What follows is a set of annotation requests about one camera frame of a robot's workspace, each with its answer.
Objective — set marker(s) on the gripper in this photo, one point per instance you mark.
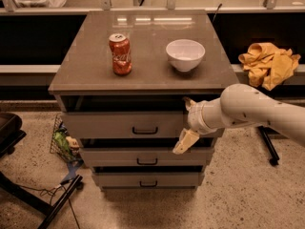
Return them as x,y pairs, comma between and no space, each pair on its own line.
194,118

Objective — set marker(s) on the grey top drawer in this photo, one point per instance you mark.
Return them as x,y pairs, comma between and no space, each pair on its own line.
125,124

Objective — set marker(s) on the grey drawer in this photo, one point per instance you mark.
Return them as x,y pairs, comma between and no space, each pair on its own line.
125,124
116,157
147,180

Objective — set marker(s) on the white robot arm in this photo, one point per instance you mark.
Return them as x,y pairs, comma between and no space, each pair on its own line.
240,105

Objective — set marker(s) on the grey middle drawer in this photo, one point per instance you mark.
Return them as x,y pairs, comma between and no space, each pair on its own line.
116,157

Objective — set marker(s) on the grey drawer cabinet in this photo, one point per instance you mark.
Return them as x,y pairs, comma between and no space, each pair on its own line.
87,83

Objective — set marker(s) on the grey bottom drawer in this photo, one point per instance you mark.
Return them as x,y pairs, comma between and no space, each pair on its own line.
147,180

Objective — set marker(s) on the white bowl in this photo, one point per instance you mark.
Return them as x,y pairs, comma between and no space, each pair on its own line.
185,54

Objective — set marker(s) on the yellow crumpled cloth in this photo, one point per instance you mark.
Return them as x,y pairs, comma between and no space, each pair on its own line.
267,65

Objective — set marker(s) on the red soda can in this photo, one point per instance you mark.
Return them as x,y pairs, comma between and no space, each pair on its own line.
121,53

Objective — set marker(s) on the black chair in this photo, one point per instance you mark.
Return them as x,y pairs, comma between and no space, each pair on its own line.
10,132

